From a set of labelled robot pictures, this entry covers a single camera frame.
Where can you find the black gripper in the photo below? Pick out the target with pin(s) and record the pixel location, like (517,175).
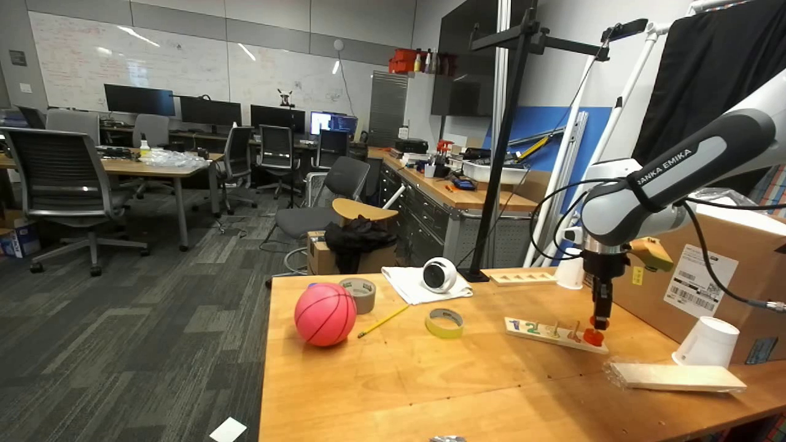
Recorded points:
(606,274)

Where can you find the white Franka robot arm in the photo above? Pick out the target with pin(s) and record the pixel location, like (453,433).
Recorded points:
(689,172)

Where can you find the white peg board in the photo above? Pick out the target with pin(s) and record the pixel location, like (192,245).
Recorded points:
(541,332)

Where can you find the long wooden slotted strip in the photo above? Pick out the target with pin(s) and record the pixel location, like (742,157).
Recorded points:
(520,275)

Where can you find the white foam board in plastic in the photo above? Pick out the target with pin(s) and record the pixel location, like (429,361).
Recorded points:
(678,377)

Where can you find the yellow-green tape roll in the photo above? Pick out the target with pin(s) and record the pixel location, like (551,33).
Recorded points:
(444,332)

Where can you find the large cardboard box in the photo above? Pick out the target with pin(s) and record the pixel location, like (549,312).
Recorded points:
(762,271)

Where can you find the white mug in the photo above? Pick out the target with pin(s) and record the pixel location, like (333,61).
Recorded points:
(441,275)

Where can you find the white plastic bin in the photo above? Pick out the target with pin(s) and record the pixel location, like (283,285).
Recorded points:
(494,172)

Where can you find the black pole stand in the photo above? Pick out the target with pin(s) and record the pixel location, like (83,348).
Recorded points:
(499,163)

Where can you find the wooden top workbench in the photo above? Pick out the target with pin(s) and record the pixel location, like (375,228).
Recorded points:
(444,197)

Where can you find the white paper sheet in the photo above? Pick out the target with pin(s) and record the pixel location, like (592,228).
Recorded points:
(406,285)

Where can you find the white tripod stand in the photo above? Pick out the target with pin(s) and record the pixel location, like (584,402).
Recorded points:
(586,107)

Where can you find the yellow pencil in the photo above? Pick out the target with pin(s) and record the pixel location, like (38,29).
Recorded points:
(383,321)

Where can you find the black bag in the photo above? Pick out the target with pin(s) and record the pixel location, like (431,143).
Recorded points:
(359,237)

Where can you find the round wooden stool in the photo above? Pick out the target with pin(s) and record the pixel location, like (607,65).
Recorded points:
(365,210)

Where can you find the pink toy basketball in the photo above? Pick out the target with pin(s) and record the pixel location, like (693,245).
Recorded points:
(325,314)

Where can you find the black curtain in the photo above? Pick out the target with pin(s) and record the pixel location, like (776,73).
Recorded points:
(714,57)

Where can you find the small cardboard box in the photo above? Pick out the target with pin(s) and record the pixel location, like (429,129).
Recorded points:
(321,255)

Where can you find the grey padded chair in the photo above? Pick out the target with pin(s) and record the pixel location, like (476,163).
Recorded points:
(348,175)

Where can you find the grey metal cabinet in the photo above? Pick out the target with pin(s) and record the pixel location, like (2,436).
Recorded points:
(386,110)

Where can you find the red bag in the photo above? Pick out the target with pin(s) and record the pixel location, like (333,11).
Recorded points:
(403,61)

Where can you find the blue lit screen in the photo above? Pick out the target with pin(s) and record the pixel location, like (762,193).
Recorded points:
(336,124)

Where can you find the black office chair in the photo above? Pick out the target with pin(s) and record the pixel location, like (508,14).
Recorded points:
(237,154)
(277,148)

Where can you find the black computer monitor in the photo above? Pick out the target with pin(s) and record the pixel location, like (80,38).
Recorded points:
(210,110)
(277,118)
(139,99)

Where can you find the white paper scrap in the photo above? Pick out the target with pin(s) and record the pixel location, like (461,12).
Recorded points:
(228,431)

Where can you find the wooden office desk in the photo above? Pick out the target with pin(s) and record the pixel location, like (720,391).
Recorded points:
(155,167)

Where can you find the small clear bottle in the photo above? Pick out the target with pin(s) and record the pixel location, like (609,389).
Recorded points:
(143,150)

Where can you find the grey mesh office chair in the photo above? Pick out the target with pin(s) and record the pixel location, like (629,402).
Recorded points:
(58,175)

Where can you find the yellow wrist camera mount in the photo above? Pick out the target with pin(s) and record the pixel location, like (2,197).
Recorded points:
(651,254)

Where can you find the grey duct tape roll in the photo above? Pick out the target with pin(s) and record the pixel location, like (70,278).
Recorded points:
(359,298)

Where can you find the black wall panel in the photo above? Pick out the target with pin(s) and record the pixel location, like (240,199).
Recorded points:
(468,73)

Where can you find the wall whiteboard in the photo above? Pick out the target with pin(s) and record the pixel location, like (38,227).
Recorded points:
(164,57)

